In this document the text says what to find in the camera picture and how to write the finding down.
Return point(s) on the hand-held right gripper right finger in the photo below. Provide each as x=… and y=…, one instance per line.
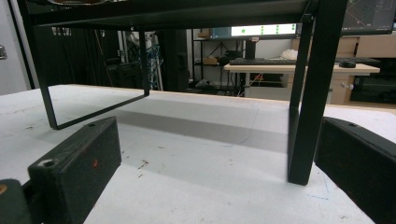
x=358, y=165

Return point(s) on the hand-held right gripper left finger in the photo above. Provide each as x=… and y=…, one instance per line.
x=76, y=169

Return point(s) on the black metal rack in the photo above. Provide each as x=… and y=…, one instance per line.
x=314, y=124

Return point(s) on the black computer mouse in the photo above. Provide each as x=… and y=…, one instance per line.
x=347, y=64

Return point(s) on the black keyboard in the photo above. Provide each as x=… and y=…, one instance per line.
x=364, y=61
x=263, y=61

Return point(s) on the black curtain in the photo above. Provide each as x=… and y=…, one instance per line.
x=74, y=59

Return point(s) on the wooden drawer cabinet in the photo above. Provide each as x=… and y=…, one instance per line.
x=376, y=46

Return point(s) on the white crumpled cloth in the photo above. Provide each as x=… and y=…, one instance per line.
x=289, y=54

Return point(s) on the light wooden desk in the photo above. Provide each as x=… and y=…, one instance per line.
x=267, y=69

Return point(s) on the metal latch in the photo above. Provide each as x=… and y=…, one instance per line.
x=2, y=52

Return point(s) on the tall black cabinet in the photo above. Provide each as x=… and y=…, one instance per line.
x=174, y=60

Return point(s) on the dark computer monitor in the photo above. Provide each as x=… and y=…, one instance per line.
x=370, y=15

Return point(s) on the small cardboard box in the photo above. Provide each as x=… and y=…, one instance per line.
x=210, y=61

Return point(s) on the monitor with white strip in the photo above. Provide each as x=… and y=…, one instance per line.
x=222, y=32

